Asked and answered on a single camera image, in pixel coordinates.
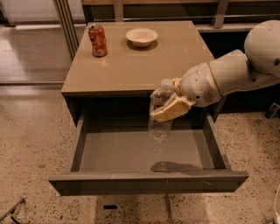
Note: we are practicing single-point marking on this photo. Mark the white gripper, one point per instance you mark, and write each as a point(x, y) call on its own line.
point(199, 84)

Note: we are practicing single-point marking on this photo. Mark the clear plastic water bottle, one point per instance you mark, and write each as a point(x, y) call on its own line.
point(159, 131)

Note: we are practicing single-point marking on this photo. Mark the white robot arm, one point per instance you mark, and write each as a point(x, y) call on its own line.
point(256, 66)

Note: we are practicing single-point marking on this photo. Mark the grey cabinet with glass top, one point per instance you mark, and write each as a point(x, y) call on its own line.
point(128, 70)

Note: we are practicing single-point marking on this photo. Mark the open grey top drawer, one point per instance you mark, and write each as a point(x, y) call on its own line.
point(114, 155)

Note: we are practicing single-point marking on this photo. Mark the white ceramic bowl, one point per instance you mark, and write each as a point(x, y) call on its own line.
point(141, 37)

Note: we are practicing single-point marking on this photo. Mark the orange soda can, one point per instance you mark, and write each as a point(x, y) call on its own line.
point(97, 37)

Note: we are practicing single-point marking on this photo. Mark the black object on floor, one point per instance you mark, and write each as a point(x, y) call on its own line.
point(10, 212)

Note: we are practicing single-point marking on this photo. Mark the metal window frame rail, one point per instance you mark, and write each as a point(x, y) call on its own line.
point(66, 22)

